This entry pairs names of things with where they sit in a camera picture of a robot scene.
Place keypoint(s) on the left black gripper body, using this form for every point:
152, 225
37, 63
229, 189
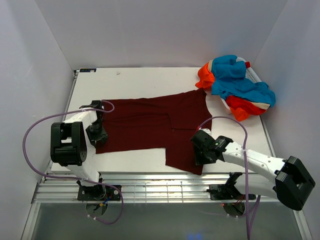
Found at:
99, 120

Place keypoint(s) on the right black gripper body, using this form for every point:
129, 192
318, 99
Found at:
210, 161

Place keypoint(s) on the dark red t shirt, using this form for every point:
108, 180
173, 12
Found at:
166, 122

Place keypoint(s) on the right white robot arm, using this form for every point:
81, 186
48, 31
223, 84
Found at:
286, 180

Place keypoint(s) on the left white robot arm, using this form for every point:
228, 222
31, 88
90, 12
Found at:
73, 140

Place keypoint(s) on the orange t shirt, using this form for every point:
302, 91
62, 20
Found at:
240, 108

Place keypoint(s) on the blue label sticker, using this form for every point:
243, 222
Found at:
87, 70

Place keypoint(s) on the blue t shirt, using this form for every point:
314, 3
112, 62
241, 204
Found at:
230, 80

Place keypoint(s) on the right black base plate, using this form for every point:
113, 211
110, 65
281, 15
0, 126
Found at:
224, 192

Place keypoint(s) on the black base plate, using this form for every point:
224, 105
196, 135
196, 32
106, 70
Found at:
97, 193
224, 192

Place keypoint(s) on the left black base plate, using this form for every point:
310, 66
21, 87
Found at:
97, 193

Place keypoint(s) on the aluminium frame rails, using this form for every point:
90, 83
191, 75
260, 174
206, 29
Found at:
145, 188

